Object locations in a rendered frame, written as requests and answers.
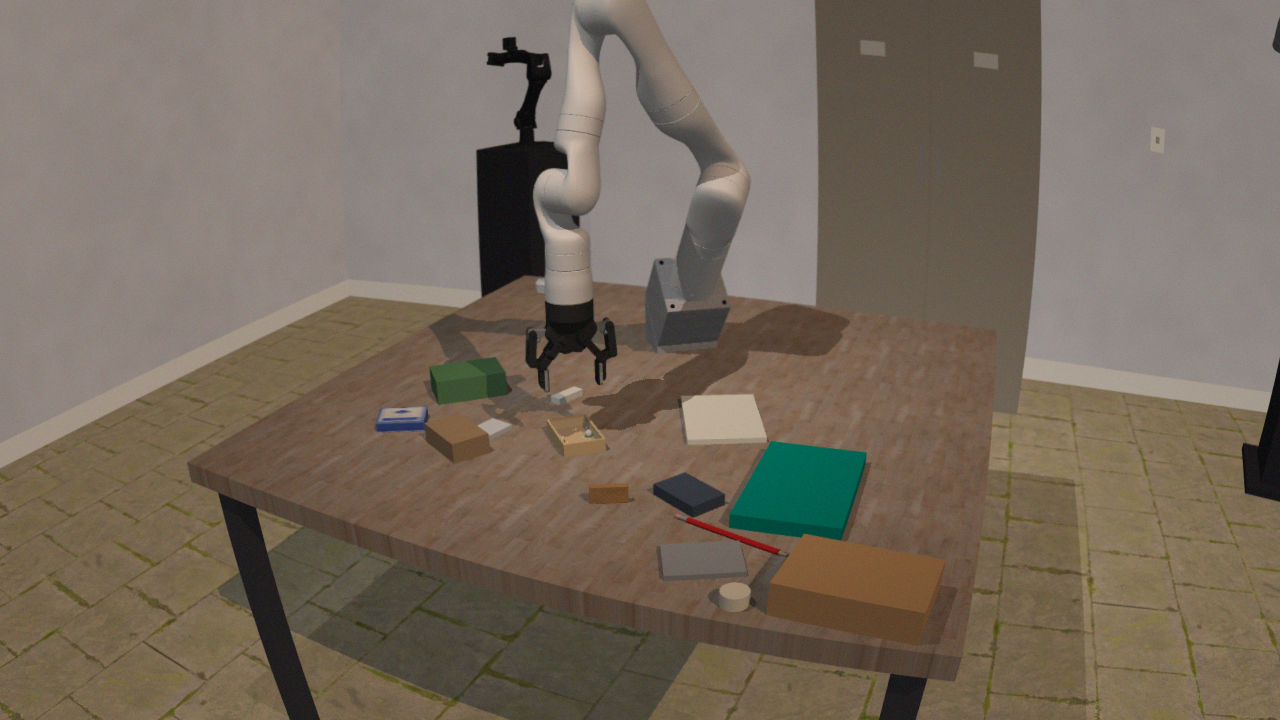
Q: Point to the cream flat box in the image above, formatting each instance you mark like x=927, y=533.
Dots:
x=722, y=418

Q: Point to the black stand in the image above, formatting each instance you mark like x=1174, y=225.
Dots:
x=1265, y=460
x=500, y=220

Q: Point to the green box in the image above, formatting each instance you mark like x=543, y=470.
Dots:
x=468, y=380

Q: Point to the blue and white box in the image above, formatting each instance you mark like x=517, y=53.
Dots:
x=401, y=418

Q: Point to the small brown wooden block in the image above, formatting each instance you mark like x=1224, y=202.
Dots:
x=608, y=493

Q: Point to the small brown cardboard box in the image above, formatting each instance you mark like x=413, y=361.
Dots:
x=458, y=438

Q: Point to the brown wooden table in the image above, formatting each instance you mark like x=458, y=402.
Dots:
x=880, y=400

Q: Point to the dark grey flat box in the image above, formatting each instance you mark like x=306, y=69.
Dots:
x=689, y=494

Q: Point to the small white square box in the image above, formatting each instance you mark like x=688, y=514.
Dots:
x=496, y=429

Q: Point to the teal flat box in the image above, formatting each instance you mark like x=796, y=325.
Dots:
x=798, y=490

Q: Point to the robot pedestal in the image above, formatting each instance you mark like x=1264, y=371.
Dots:
x=685, y=320

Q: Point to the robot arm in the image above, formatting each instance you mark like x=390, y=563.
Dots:
x=575, y=150

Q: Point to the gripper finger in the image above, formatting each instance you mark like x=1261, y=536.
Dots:
x=603, y=345
x=540, y=355

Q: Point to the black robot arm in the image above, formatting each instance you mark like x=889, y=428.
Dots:
x=530, y=95

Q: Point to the cream round disc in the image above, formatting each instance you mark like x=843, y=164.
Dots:
x=734, y=597

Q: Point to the red pencil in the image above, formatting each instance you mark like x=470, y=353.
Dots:
x=730, y=535

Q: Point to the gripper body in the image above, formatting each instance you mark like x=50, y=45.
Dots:
x=570, y=322

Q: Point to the small beige block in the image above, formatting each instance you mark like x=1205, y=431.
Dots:
x=567, y=395

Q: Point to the large brown box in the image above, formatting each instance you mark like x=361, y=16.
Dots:
x=855, y=590

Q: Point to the covered wooden puzzle box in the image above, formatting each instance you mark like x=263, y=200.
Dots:
x=578, y=440

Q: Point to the taupe cabinet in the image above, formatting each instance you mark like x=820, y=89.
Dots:
x=925, y=200

